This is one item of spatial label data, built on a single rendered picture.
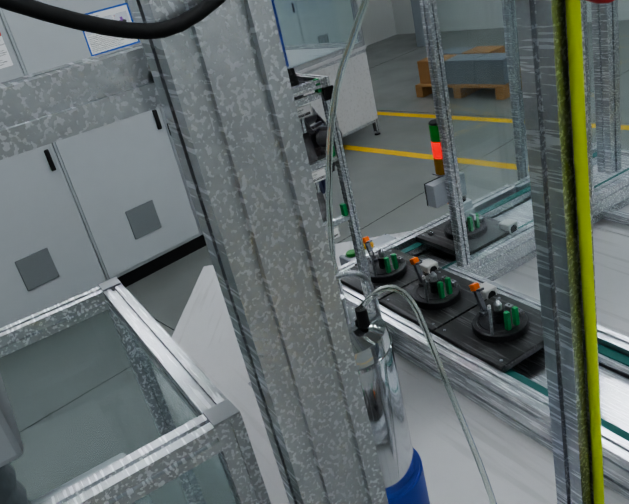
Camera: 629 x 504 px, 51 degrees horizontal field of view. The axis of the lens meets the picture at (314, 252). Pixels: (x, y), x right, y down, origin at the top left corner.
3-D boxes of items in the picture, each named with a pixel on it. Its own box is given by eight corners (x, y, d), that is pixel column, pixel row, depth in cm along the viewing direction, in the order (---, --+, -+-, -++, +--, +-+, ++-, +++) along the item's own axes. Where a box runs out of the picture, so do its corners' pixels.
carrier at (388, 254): (334, 281, 216) (326, 247, 211) (392, 252, 225) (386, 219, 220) (378, 305, 196) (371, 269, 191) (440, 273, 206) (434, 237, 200)
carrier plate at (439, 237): (415, 241, 229) (415, 235, 228) (467, 215, 238) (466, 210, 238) (464, 260, 209) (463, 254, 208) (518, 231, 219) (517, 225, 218)
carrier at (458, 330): (434, 337, 176) (428, 296, 171) (499, 298, 186) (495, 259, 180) (502, 374, 156) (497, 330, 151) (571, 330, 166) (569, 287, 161)
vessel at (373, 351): (321, 467, 117) (268, 282, 101) (384, 427, 122) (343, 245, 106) (367, 514, 105) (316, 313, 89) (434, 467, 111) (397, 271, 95)
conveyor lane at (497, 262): (341, 305, 219) (335, 279, 215) (520, 211, 252) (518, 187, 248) (394, 337, 196) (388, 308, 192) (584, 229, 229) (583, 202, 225)
